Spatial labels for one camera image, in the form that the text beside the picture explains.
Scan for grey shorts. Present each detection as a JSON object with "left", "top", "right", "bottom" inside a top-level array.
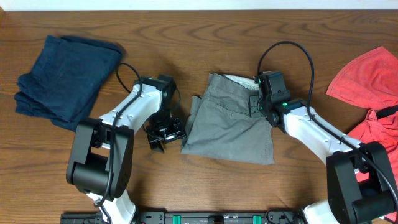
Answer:
[{"left": 181, "top": 73, "right": 274, "bottom": 165}]

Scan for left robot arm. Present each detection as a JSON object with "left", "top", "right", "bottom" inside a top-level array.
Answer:
[{"left": 60, "top": 75, "right": 187, "bottom": 223}]

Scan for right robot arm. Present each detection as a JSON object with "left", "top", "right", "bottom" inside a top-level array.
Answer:
[{"left": 249, "top": 71, "right": 397, "bottom": 223}]

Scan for folded navy blue garment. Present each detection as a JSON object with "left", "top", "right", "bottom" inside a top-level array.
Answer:
[{"left": 14, "top": 35, "right": 123, "bottom": 131}]

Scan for red garment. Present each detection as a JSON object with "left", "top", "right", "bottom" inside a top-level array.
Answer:
[{"left": 325, "top": 46, "right": 398, "bottom": 222}]

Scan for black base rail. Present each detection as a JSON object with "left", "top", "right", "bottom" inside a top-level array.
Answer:
[{"left": 60, "top": 210, "right": 307, "bottom": 224}]

